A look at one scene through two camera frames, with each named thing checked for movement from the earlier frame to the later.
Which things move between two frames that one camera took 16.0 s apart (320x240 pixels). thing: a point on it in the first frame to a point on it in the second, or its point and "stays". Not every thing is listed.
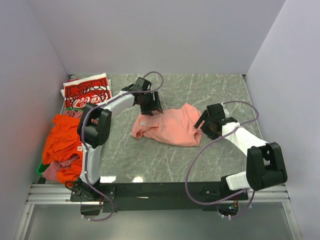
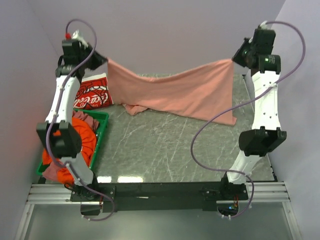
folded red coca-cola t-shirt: x=95 y=89 stays
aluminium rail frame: x=42 y=193 stays
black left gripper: x=154 y=105 to x=99 y=60
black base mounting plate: x=160 y=197 stays
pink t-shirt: x=176 y=126 to x=206 y=91
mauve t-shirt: x=50 y=171 stays
